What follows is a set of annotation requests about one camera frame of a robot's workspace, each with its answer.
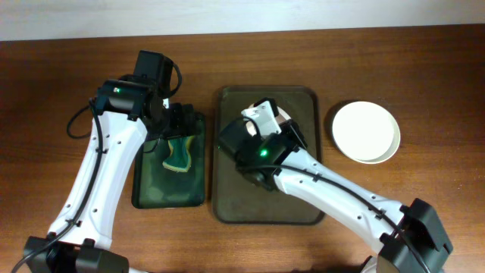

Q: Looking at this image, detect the small dark green tray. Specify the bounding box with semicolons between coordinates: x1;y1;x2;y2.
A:
131;112;205;209

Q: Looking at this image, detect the large dark brown tray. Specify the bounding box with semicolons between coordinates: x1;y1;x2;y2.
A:
211;86;325;225

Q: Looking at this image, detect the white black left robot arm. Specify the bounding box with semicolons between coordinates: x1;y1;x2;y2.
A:
12;50;197;273

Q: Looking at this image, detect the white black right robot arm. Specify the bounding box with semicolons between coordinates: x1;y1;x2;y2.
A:
218;118;453;273

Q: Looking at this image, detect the white plate bottom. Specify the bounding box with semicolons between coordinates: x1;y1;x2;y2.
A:
245;102;293;137

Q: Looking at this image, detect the green yellow sponge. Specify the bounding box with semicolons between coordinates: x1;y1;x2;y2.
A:
162;136;195;173

